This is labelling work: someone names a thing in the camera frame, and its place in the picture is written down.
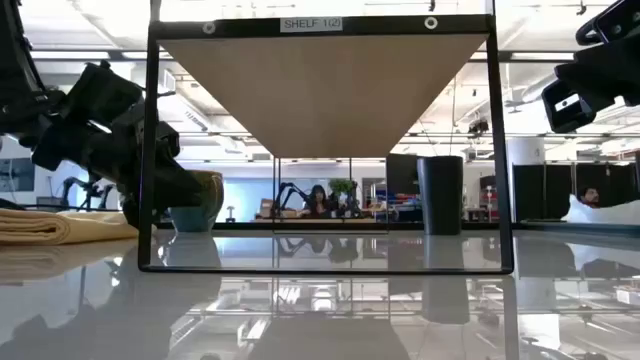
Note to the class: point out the black monitor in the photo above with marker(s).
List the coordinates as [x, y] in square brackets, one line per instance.
[401, 175]

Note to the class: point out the person behind white sheet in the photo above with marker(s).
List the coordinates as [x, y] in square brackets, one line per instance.
[590, 196]

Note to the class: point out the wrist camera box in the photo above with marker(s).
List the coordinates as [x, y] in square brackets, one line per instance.
[102, 92]
[567, 107]

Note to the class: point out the white sheet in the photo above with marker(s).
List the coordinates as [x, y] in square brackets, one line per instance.
[600, 214]

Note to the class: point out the seated person at desk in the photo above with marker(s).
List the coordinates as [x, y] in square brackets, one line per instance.
[316, 202]

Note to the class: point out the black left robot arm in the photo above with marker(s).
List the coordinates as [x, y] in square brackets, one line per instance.
[20, 100]

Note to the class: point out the white shelf label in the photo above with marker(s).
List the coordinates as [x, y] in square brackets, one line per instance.
[311, 24]

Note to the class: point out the white room column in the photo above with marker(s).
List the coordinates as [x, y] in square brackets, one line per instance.
[525, 150]

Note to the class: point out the green potted plant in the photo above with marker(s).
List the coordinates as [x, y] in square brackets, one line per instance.
[342, 186]

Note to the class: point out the tall black cup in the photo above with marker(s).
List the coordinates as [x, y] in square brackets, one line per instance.
[440, 195]

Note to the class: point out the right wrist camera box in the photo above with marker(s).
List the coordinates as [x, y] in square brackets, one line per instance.
[567, 107]

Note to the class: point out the olive brown ceramic mug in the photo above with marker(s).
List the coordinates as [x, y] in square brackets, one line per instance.
[206, 200]

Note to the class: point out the dark wall screen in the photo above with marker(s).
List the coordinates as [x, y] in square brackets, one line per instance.
[15, 175]

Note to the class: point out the background desk robot arm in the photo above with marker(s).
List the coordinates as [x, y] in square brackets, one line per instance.
[290, 195]

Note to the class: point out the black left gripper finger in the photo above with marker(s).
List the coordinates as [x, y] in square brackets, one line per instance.
[181, 187]
[132, 212]

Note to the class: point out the black room partition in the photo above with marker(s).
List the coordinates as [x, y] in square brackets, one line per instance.
[560, 192]

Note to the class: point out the black-framed wooden shelf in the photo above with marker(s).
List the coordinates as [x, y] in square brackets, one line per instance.
[325, 90]

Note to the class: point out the background black robot arm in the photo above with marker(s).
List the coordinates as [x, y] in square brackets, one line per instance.
[104, 195]
[75, 192]

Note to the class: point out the yellow folded cloth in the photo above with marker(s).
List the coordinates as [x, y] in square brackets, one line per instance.
[60, 226]

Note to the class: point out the black ceiling camera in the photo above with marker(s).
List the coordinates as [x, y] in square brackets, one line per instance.
[478, 126]

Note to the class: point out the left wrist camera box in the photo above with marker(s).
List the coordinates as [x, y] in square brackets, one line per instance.
[102, 92]

